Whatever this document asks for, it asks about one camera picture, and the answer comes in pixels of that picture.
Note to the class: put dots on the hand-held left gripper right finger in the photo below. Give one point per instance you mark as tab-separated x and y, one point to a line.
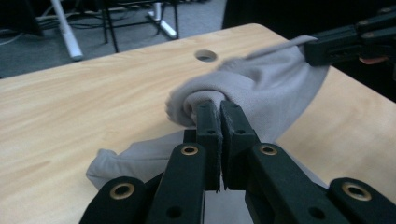
236	130

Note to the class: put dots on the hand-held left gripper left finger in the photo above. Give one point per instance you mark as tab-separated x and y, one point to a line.
210	124

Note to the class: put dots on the grey pants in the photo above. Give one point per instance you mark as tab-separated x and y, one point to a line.
267	90

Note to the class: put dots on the black folding chair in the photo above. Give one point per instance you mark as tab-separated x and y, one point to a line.
110	28

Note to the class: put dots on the white desk frame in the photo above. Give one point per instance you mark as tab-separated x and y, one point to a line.
70	37

